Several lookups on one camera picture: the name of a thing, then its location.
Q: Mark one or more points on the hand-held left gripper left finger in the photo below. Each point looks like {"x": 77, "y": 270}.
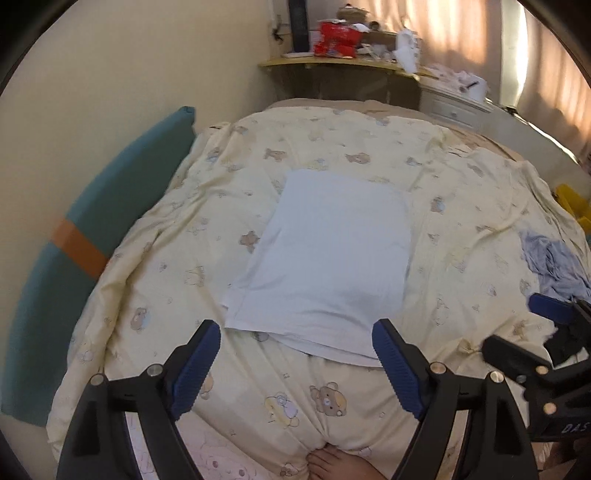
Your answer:
{"x": 194, "y": 369}

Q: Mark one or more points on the grey sweatshirt with black sleeves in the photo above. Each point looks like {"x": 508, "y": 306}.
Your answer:
{"x": 549, "y": 263}

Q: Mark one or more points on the wooden wall shelf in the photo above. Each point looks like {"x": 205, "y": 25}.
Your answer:
{"x": 332, "y": 64}

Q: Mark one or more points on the yellow plastic bin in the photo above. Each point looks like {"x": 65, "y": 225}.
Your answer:
{"x": 572, "y": 203}

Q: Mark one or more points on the white kettle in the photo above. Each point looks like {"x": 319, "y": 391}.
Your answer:
{"x": 475, "y": 87}

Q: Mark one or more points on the white cartoon print garment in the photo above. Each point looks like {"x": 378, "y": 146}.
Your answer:
{"x": 217, "y": 457}

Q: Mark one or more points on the red bag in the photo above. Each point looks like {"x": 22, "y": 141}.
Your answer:
{"x": 337, "y": 39}

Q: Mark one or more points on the teal padded headboard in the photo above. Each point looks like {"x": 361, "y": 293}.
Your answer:
{"x": 69, "y": 286}

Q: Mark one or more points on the beige curtain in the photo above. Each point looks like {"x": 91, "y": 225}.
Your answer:
{"x": 554, "y": 69}
{"x": 461, "y": 27}

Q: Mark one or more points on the brown box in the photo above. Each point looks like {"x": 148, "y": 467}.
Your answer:
{"x": 351, "y": 11}

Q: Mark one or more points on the white paper bag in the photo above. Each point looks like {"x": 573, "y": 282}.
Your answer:
{"x": 406, "y": 48}

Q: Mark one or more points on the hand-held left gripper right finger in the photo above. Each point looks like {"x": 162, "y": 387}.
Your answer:
{"x": 399, "y": 369}

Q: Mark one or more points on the white nightstand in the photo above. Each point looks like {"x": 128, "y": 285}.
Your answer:
{"x": 455, "y": 108}

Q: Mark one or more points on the black tower device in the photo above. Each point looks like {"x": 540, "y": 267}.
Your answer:
{"x": 299, "y": 23}

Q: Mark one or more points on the white cartoon print t-shirt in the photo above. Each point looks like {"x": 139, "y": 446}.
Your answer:
{"x": 332, "y": 258}

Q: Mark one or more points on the yellow bear print blanket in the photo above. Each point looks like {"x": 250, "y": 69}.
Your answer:
{"x": 184, "y": 286}

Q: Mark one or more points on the pile of white plastic bags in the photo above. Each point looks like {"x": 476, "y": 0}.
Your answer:
{"x": 450, "y": 76}

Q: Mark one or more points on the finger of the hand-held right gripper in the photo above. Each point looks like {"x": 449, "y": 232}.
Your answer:
{"x": 549, "y": 307}
{"x": 503, "y": 348}

